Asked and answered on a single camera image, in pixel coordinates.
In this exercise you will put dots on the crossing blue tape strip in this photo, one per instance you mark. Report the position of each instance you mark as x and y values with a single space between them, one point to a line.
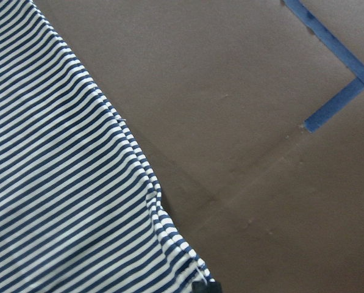
328 38

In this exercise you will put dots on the navy white striped polo shirt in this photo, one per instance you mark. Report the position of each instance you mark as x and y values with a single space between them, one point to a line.
80 206

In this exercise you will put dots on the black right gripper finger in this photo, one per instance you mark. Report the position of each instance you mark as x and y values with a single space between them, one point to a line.
209 287

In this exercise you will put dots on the long blue tape strip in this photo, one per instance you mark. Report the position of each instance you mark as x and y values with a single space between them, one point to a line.
334 105

